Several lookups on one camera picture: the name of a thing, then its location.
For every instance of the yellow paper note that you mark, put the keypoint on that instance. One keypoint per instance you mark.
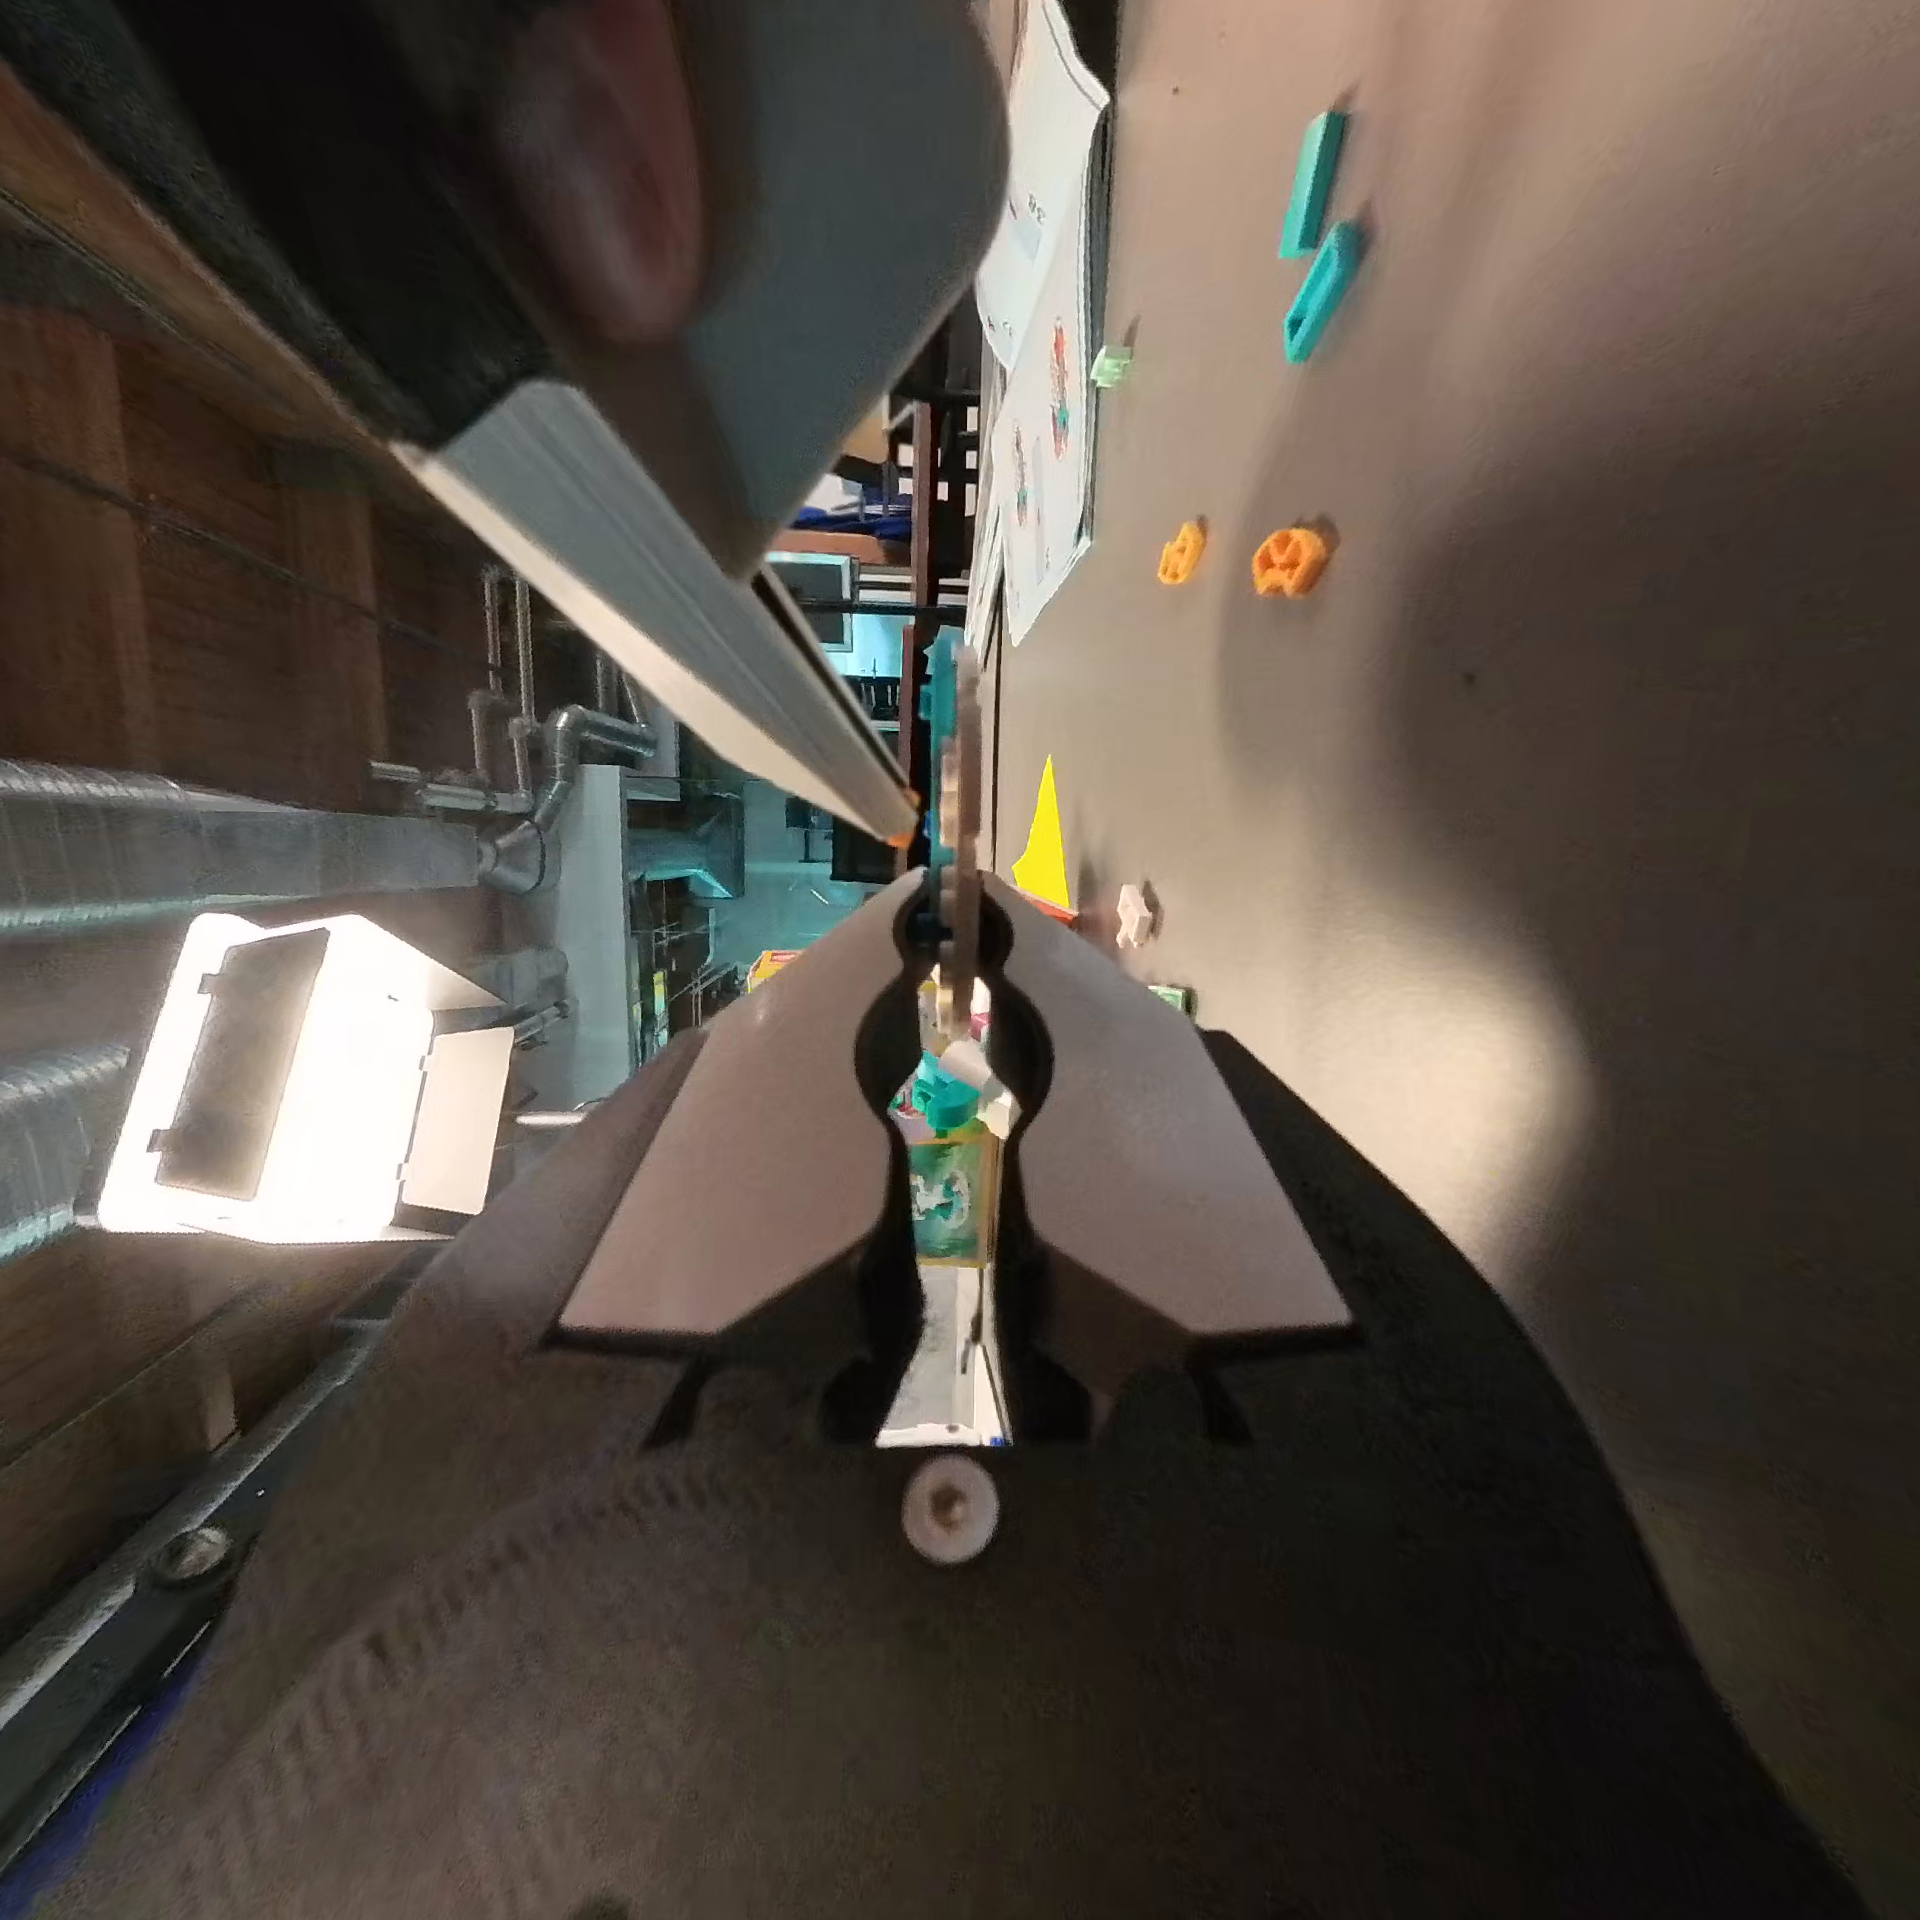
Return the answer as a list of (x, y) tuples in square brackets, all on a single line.
[(1047, 857)]

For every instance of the white lamp light panel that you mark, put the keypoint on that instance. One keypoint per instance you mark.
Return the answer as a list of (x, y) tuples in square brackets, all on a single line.
[(450, 1110)]

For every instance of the open instruction booklet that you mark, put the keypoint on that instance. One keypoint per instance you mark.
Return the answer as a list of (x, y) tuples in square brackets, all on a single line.
[(1049, 452)]

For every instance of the white brick animal model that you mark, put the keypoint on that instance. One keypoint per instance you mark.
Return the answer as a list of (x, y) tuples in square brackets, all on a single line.
[(949, 1096)]

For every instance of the person's right hand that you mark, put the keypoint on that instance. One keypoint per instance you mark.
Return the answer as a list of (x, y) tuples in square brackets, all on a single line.
[(616, 164)]

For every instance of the small orange tile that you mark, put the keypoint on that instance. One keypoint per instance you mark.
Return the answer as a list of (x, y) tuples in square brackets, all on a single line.
[(1174, 558)]

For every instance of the yellow toy set box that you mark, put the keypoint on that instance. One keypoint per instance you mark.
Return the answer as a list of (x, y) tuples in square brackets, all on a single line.
[(950, 1200)]

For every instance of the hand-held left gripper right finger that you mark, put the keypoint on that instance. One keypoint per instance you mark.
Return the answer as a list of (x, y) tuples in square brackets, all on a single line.
[(1187, 1200)]

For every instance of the grey pipe cluster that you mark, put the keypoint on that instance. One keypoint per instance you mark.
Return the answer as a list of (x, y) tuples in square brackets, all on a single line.
[(569, 737)]

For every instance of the black panel on stand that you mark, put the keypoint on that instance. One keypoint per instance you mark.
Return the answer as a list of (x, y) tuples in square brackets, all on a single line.
[(835, 578)]

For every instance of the teal flat tile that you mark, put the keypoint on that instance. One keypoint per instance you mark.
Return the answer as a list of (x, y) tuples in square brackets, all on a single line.
[(1315, 174), (1350, 248)]

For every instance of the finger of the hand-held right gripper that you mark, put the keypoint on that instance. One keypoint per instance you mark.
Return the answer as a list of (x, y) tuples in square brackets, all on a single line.
[(841, 227), (598, 525)]

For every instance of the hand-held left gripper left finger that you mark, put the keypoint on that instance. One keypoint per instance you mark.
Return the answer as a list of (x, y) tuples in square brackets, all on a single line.
[(734, 1187)]

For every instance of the silver ventilation duct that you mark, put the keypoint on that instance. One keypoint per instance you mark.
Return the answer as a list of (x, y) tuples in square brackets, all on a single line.
[(58, 1142), (226, 847)]

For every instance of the white small brick piece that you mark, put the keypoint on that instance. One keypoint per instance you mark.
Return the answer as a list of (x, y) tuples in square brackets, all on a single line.
[(1133, 914)]

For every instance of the round white brick plate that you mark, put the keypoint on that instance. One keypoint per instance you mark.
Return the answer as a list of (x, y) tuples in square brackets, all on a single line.
[(968, 748)]

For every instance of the black metal rail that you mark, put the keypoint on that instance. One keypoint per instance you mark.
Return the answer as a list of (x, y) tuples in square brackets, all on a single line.
[(152, 1560)]

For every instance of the long wooden table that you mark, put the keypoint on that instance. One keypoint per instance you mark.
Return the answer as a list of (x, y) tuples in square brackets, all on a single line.
[(919, 495)]

